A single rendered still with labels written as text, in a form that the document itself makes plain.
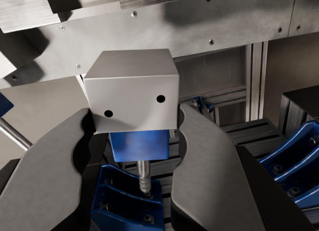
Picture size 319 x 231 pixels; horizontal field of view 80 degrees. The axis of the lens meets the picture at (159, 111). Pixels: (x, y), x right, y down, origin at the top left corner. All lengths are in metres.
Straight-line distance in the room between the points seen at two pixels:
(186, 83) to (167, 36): 0.69
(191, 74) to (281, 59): 0.60
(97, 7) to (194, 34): 0.13
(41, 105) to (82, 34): 1.12
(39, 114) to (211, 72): 1.06
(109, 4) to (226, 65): 0.82
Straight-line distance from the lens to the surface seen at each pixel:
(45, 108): 1.37
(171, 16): 0.26
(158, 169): 0.42
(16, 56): 0.26
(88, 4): 0.20
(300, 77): 1.47
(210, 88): 0.98
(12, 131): 0.29
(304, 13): 0.32
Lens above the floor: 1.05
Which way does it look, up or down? 58 degrees down
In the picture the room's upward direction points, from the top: 174 degrees clockwise
